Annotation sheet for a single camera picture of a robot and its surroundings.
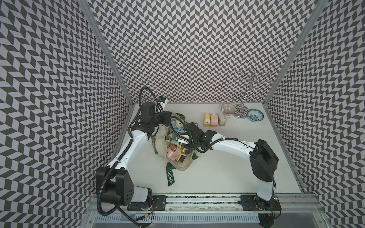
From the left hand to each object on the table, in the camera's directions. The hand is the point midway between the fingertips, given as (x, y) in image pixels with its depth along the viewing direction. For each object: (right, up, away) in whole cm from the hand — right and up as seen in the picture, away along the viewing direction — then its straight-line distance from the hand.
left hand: (170, 113), depth 82 cm
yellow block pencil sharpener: (+23, -6, +17) cm, 30 cm away
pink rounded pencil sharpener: (+29, -7, +19) cm, 35 cm away
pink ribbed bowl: (+43, +4, +29) cm, 52 cm away
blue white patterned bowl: (+62, -1, +26) cm, 67 cm away
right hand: (+11, -15, +5) cm, 19 cm away
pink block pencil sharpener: (+2, -22, -5) cm, 22 cm away
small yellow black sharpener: (+7, -25, 0) cm, 26 cm away
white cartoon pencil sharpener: (+34, -4, +17) cm, 38 cm away
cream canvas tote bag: (-1, -17, +3) cm, 17 cm away
